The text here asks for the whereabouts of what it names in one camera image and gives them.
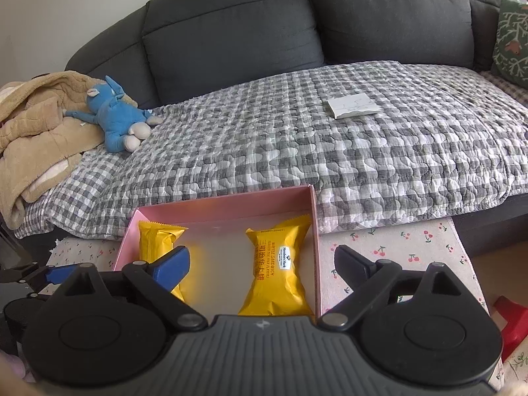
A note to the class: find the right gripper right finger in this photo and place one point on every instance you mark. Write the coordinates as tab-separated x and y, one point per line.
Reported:
370	282

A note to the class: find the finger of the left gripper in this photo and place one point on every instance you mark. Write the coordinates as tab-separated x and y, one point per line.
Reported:
58	274

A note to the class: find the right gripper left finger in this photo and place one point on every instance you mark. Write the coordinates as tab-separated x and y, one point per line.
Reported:
153	284

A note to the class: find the yellow ridged snack packet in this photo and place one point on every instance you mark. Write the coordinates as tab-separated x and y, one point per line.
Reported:
158	239

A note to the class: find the yellow maple sandwich packet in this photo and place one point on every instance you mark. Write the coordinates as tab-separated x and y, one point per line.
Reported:
277	289

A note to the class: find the pink cardboard box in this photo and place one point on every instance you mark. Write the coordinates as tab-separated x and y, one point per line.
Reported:
221	254

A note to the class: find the beige fleece blanket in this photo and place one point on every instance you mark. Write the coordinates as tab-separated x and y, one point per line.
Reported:
40	146

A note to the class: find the grey checkered quilt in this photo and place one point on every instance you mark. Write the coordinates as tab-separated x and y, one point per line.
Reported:
446	142

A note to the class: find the red plastic stool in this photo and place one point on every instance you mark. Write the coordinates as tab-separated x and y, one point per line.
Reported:
512	320

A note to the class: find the blue plush toy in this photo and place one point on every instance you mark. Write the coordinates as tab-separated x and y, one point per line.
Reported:
124	125

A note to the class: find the white paper pad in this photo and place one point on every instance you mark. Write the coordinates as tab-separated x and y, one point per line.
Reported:
352	106

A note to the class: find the green patterned cushion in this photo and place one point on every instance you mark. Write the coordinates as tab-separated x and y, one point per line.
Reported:
510	50

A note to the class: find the dark grey sofa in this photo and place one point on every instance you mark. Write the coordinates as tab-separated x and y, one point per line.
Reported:
171	51

